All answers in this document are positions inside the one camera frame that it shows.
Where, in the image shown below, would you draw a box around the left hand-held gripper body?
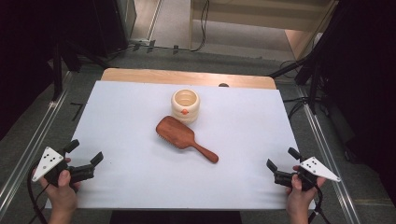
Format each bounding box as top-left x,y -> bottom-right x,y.
32,146 -> 95,189

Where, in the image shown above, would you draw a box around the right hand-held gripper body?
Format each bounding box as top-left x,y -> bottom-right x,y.
274,156 -> 342,191

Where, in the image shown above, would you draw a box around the wooden paddle hairbrush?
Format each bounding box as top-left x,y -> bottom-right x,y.
155,115 -> 219,164

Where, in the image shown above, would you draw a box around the cream ceramic cup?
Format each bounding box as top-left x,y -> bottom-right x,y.
170,88 -> 201,125

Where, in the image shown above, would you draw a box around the person's right hand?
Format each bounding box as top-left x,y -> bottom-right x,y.
285,165 -> 327,217

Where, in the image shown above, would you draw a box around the person's left hand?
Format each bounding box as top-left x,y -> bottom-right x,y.
38,169 -> 82,216

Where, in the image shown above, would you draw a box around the white table sheet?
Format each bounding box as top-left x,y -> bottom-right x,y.
45,80 -> 318,210

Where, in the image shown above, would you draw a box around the black tripod stand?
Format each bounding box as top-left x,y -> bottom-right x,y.
267,31 -> 331,116

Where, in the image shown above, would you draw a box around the black metal stand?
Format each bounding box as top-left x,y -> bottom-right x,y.
50,36 -> 110,102

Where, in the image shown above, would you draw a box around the wooden table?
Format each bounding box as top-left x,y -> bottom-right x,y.
101,67 -> 277,91

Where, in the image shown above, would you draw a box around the dark cabinet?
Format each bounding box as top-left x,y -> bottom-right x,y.
92,0 -> 138,58

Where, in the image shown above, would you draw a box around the light wooden furniture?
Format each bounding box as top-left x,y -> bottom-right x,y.
189,0 -> 340,62

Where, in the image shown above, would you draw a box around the metal floor rail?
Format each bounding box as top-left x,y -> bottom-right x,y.
295,85 -> 362,224
0,71 -> 73,218

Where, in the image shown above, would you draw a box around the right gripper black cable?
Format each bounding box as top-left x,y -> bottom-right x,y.
307,185 -> 332,224

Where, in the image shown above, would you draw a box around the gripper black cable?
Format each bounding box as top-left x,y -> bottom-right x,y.
307,185 -> 332,224
26,167 -> 50,224

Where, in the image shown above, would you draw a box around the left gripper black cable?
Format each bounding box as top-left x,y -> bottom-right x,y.
26,167 -> 50,224

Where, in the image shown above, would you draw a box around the black floor cables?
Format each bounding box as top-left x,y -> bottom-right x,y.
281,96 -> 312,120

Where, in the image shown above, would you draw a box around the hanging black cable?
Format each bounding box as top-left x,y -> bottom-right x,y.
189,0 -> 211,53

